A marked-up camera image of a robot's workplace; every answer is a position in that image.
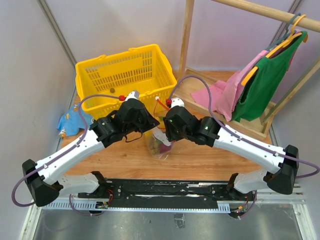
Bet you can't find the dark red fruit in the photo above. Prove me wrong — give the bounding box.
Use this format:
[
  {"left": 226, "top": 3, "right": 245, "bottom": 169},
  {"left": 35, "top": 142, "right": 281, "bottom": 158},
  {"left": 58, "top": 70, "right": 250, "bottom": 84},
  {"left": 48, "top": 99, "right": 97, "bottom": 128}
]
[{"left": 158, "top": 142, "right": 174, "bottom": 154}]

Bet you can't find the clear zip top bag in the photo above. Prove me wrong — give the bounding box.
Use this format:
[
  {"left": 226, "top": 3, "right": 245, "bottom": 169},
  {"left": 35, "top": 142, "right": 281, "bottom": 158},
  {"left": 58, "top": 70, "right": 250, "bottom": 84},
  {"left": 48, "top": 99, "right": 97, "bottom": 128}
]
[{"left": 147, "top": 96, "right": 177, "bottom": 159}]

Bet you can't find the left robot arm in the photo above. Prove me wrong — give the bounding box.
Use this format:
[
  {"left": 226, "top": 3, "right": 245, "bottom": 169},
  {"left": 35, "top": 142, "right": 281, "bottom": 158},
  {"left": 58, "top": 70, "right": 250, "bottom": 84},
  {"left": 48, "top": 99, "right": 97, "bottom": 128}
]
[{"left": 22, "top": 98, "right": 160, "bottom": 207}]

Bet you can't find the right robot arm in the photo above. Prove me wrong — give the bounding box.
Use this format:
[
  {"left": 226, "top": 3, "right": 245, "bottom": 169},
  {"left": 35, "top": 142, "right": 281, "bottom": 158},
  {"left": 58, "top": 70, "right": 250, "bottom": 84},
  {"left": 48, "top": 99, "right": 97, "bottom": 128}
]
[{"left": 163, "top": 106, "right": 299, "bottom": 200}]

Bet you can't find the wooden clothes rack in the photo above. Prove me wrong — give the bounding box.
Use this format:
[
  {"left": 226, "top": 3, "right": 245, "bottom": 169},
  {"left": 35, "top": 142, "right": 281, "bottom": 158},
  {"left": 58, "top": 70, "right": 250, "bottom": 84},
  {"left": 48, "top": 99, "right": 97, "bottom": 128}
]
[{"left": 175, "top": 0, "right": 320, "bottom": 142}]

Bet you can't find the yellow plastic shopping basket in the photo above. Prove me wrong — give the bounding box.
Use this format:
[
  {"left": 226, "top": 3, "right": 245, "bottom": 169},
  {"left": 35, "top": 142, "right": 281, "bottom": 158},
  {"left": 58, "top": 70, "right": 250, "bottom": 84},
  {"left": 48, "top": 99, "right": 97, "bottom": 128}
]
[{"left": 75, "top": 44, "right": 177, "bottom": 119}]

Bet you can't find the pink shirt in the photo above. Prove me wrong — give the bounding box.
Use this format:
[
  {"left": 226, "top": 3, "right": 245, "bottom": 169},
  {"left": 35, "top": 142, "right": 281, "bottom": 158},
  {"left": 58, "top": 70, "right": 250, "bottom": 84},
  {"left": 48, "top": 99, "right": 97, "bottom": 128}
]
[{"left": 190, "top": 48, "right": 284, "bottom": 122}]

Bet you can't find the blue cartoon cloth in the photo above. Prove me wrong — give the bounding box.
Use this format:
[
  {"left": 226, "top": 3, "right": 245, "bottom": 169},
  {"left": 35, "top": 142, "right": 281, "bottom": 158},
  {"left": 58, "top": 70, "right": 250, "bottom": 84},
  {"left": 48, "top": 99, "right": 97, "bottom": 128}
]
[{"left": 57, "top": 103, "right": 85, "bottom": 138}]

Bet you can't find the green shirt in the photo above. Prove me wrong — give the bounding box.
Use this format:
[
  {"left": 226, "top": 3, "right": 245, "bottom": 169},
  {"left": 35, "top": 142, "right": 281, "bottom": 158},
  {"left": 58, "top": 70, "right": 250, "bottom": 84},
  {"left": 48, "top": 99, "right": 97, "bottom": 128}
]
[{"left": 231, "top": 31, "right": 308, "bottom": 122}]

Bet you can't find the grey clothes hanger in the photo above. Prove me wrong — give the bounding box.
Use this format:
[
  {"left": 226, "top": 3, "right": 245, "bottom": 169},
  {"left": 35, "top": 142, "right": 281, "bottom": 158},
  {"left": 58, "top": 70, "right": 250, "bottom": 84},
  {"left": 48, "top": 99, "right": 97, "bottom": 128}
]
[{"left": 265, "top": 12, "right": 301, "bottom": 51}]

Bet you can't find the yellow clothes hanger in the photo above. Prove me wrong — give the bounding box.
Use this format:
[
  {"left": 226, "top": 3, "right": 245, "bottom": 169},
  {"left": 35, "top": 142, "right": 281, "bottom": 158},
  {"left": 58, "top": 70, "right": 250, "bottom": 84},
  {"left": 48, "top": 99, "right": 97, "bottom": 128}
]
[{"left": 241, "top": 14, "right": 309, "bottom": 87}]

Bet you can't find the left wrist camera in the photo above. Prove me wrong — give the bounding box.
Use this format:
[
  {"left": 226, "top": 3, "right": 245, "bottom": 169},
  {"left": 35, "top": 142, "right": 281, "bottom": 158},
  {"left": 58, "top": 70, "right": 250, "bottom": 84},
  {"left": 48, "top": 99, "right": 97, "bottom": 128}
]
[{"left": 125, "top": 90, "right": 140, "bottom": 101}]

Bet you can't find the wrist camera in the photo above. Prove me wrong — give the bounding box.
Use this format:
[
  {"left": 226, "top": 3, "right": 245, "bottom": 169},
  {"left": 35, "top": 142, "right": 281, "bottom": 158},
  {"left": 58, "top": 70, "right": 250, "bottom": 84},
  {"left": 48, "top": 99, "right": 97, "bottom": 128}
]
[
  {"left": 125, "top": 90, "right": 140, "bottom": 101},
  {"left": 171, "top": 97, "right": 185, "bottom": 108}
]

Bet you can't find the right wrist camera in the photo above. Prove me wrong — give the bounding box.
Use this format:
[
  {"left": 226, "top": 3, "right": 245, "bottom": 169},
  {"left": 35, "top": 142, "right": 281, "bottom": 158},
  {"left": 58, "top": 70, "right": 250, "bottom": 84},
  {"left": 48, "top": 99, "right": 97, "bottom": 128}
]
[{"left": 171, "top": 97, "right": 185, "bottom": 108}]

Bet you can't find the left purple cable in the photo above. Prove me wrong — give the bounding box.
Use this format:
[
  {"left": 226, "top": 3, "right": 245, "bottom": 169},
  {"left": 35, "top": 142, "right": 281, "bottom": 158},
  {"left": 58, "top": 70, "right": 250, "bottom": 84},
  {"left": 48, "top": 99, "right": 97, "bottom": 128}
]
[{"left": 11, "top": 93, "right": 121, "bottom": 217}]

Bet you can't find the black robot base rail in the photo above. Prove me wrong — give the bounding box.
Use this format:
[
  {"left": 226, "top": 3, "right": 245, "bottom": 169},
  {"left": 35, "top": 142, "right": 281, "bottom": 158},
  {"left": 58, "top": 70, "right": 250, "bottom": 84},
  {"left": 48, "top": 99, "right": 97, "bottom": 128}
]
[{"left": 77, "top": 171, "right": 255, "bottom": 217}]

